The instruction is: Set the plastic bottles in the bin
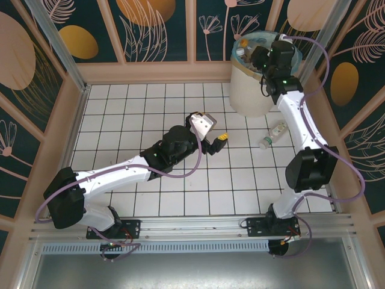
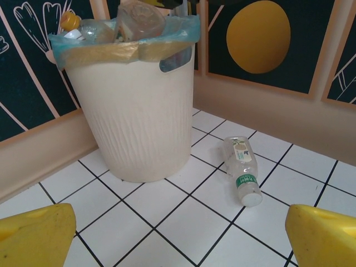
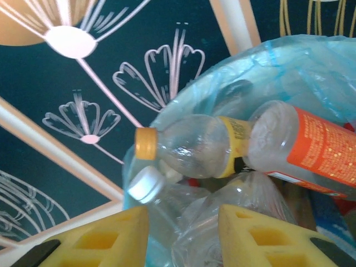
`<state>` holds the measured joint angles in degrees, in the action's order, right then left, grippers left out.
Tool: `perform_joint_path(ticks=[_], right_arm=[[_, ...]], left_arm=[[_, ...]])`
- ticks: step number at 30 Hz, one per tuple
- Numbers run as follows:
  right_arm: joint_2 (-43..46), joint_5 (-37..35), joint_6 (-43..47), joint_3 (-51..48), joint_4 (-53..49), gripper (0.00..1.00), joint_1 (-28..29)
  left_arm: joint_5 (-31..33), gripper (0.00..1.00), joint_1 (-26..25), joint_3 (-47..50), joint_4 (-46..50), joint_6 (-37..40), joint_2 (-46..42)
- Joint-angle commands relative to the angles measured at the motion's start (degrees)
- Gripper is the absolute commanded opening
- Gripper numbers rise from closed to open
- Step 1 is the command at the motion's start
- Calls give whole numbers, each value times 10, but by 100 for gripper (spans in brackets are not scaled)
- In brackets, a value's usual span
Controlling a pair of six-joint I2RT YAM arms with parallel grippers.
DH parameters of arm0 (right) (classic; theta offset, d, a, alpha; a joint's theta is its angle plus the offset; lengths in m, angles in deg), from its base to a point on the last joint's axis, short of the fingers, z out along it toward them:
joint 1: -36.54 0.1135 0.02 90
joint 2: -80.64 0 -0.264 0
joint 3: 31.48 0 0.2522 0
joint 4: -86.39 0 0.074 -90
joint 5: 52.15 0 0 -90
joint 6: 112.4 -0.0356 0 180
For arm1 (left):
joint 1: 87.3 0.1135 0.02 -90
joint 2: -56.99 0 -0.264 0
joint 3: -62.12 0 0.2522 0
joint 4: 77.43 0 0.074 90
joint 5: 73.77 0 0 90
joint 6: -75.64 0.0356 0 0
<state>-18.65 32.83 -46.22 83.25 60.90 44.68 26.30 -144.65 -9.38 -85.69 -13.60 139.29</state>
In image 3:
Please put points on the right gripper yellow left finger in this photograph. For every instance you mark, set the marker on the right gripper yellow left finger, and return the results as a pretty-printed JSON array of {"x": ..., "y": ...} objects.
[{"x": 111, "y": 244}]

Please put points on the brown drink plastic bottle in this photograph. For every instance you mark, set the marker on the brown drink plastic bottle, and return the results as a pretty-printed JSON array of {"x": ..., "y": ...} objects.
[{"x": 300, "y": 205}]

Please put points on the blue label plastic bottle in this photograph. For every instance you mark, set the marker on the blue label plastic bottle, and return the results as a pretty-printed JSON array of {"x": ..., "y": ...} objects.
[{"x": 331, "y": 222}]

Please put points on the white-capped clear plastic bottle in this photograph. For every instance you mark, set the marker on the white-capped clear plastic bottle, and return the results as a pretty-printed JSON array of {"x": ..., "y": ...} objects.
[{"x": 144, "y": 183}]

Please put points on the orange label plastic bottle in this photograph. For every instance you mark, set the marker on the orange label plastic bottle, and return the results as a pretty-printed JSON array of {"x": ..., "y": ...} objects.
[{"x": 320, "y": 144}]

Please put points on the crumpled clear plastic bottle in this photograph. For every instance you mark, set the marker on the crumpled clear plastic bottle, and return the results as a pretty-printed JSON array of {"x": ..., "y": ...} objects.
[{"x": 194, "y": 244}]

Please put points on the yellow label juice bottle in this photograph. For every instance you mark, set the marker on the yellow label juice bottle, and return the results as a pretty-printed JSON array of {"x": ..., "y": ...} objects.
[{"x": 194, "y": 144}]

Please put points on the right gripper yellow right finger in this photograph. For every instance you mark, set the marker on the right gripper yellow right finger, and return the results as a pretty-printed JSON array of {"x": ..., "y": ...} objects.
[{"x": 264, "y": 242}]

